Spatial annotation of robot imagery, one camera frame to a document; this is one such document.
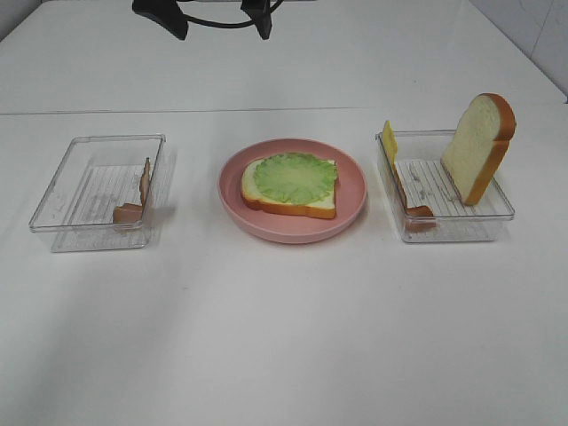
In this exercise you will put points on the clear plastic tray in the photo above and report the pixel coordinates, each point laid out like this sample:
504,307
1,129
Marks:
95,175
424,202

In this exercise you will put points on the yellow cheese slice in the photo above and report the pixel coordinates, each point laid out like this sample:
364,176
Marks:
390,144

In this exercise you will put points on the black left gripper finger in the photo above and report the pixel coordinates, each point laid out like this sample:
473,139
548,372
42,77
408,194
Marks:
166,13
259,12

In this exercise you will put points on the bread slice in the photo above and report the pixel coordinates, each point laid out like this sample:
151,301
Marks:
253,199
480,142

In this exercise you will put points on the green lettuce leaf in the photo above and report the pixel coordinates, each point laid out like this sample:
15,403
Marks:
296,178

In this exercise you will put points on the pink round plate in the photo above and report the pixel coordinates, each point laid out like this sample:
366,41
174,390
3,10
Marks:
350,196

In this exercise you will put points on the clear plastic tray left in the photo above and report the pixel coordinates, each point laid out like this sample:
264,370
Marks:
95,175

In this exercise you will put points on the clear plastic tray right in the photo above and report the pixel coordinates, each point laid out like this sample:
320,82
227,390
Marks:
424,202

